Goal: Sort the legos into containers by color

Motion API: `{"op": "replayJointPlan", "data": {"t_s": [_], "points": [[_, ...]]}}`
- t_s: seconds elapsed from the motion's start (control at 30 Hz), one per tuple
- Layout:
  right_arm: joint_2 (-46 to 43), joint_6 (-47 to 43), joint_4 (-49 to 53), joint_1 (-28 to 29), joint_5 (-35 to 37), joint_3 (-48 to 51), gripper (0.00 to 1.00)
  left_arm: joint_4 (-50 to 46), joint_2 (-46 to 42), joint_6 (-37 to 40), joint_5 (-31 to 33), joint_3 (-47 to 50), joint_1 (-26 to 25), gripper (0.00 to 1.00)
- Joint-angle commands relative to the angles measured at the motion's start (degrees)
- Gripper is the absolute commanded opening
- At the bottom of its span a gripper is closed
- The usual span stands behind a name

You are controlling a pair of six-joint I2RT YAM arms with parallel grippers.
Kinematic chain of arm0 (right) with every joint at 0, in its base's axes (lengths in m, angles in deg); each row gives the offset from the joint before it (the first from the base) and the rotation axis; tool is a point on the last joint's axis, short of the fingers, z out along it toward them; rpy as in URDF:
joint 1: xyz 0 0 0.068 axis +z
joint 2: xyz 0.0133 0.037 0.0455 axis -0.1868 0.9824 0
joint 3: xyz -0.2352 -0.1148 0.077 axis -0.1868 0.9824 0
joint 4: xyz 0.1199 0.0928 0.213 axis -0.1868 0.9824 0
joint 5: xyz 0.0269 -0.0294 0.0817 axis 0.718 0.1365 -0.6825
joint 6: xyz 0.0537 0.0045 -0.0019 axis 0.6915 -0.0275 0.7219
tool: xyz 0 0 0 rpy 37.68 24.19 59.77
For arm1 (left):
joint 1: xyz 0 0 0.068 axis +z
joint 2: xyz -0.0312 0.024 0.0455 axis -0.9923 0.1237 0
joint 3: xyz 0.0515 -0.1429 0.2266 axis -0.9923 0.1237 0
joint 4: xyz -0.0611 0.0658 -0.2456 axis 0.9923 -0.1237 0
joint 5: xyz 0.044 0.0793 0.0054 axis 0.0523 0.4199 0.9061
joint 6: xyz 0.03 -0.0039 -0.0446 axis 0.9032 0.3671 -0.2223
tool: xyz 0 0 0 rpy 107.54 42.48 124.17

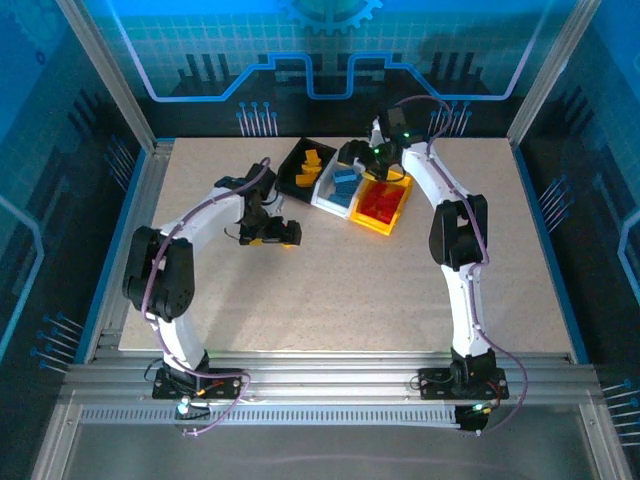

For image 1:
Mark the yellow two-by-four lego brick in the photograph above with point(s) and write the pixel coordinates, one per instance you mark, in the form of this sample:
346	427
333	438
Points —
304	180

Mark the small blue lego brick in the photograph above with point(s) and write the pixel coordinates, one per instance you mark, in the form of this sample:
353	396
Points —
348	175

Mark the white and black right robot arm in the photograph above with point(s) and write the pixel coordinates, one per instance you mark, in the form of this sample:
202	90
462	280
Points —
457	235

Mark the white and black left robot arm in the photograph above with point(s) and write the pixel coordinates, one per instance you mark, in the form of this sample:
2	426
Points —
160	275

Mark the black plastic bin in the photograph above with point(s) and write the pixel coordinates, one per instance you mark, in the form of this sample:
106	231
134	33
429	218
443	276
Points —
290	172

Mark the white plastic bin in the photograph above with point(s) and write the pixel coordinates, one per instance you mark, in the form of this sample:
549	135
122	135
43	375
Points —
320	195

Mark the yellow plastic bin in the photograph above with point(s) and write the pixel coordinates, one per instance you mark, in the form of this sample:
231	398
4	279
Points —
370	225

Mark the blue circuit print backdrop panel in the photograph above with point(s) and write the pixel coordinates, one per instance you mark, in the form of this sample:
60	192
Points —
320	30

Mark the small lit controller board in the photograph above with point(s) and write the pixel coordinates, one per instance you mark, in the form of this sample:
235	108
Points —
477	412
183	407

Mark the blue circuit print side panel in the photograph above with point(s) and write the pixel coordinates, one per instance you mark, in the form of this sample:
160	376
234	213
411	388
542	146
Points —
40	150
600	150

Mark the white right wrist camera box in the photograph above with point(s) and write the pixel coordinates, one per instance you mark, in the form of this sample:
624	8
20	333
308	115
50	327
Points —
375	132

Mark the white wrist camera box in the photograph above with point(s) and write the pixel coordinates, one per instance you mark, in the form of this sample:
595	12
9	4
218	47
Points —
375	132
276	201

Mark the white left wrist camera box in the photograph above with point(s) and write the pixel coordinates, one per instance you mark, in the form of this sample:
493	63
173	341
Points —
276	201

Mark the aluminium side rail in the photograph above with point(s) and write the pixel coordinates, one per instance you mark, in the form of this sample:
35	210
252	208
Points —
141	200

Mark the aluminium frame rail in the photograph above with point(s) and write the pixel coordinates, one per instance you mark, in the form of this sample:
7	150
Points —
325	372

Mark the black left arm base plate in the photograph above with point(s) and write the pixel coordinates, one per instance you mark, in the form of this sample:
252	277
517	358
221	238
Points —
225	382

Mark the aluminium frame post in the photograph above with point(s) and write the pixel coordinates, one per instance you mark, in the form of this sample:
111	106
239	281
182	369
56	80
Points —
111	75
551	75

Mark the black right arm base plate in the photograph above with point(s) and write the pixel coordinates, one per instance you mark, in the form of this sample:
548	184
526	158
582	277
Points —
435	382

